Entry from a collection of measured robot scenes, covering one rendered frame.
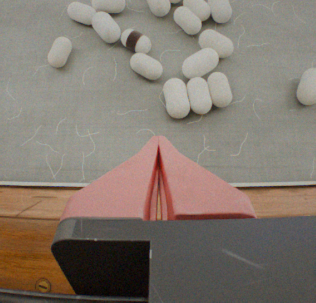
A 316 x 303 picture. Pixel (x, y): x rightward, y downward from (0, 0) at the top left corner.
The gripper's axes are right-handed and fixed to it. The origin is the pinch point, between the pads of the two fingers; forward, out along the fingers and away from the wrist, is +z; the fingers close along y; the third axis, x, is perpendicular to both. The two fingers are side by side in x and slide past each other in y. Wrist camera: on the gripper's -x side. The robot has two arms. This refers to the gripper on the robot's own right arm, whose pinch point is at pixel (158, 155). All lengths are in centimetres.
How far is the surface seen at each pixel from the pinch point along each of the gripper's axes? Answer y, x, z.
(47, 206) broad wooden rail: 8.5, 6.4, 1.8
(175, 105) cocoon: -1.3, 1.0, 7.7
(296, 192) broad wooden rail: -11.4, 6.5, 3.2
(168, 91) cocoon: -0.8, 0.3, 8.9
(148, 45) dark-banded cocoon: 0.9, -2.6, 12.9
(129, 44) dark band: 2.7, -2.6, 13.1
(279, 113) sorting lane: -11.0, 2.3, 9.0
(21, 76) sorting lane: 13.5, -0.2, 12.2
